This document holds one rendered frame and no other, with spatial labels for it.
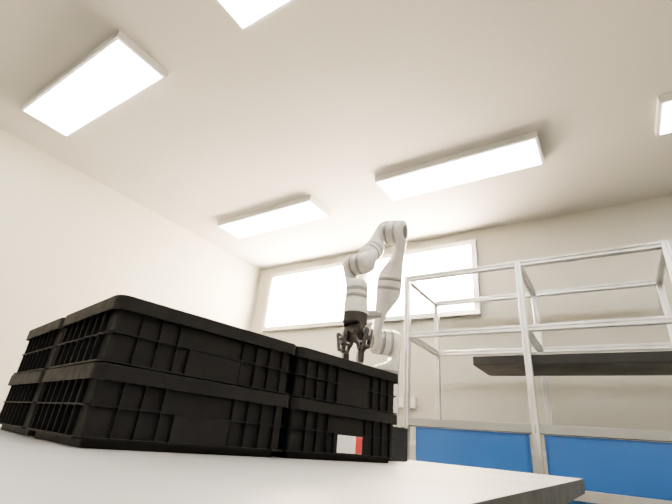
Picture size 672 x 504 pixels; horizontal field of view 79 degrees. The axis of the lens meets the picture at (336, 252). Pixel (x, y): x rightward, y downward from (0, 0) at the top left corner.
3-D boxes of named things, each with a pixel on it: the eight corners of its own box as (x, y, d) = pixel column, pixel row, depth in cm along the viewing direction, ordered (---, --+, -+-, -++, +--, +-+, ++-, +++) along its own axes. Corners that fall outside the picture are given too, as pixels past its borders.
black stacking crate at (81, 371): (207, 447, 102) (217, 396, 107) (285, 458, 83) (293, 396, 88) (19, 435, 76) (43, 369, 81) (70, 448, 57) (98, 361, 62)
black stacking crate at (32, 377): (153, 439, 121) (163, 396, 126) (207, 447, 102) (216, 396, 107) (-12, 428, 96) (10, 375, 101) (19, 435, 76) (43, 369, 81)
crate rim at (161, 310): (223, 363, 111) (225, 354, 112) (298, 356, 92) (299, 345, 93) (59, 327, 85) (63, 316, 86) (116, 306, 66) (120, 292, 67)
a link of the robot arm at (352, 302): (382, 318, 128) (383, 299, 131) (357, 308, 122) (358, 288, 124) (361, 322, 134) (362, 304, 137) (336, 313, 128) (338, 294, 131)
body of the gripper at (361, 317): (337, 311, 128) (334, 341, 124) (356, 306, 122) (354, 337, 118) (354, 317, 132) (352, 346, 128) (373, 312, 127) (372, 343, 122)
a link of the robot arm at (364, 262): (364, 255, 128) (380, 240, 139) (341, 260, 133) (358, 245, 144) (372, 275, 129) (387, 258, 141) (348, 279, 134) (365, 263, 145)
